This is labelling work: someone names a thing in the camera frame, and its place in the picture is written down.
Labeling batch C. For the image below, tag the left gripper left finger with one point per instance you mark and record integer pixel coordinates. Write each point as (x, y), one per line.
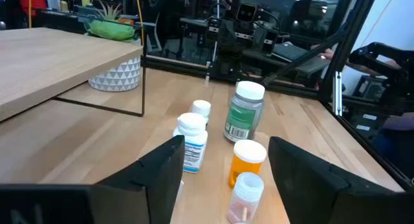
(152, 185)

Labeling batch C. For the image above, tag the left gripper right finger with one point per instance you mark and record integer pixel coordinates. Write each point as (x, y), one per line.
(310, 191)

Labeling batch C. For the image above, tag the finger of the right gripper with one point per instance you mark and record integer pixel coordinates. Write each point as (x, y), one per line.
(262, 42)
(232, 42)

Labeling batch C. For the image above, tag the white bottle blue label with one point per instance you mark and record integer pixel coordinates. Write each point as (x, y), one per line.
(194, 143)

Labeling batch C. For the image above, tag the small clear plastic bottle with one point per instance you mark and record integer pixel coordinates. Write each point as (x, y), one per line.
(244, 201)

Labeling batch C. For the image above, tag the orange pill bottle white cap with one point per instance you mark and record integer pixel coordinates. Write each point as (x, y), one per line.
(244, 165)

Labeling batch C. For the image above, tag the small white bottle red label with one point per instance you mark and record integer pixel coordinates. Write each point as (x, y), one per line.
(201, 107)

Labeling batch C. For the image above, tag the large green label bottle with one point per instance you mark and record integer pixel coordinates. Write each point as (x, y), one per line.
(242, 117)

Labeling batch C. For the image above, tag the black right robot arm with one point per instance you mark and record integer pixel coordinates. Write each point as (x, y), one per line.
(226, 63)

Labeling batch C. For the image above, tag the dark grey laptop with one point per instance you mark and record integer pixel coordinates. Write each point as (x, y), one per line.
(291, 52)

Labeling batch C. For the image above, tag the person's hand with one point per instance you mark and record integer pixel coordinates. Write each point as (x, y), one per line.
(325, 53)

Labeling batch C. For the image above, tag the person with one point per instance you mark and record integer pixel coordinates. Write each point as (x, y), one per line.
(398, 143)

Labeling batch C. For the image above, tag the succulent in white patterned pot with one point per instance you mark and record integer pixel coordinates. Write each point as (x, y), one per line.
(116, 76)

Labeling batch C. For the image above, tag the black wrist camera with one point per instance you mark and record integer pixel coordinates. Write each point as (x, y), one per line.
(246, 11)

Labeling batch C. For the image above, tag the black aluminium rig frame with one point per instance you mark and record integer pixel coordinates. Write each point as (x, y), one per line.
(347, 39)

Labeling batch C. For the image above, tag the wooden shelf black metal frame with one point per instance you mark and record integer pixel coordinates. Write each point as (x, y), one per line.
(48, 62)

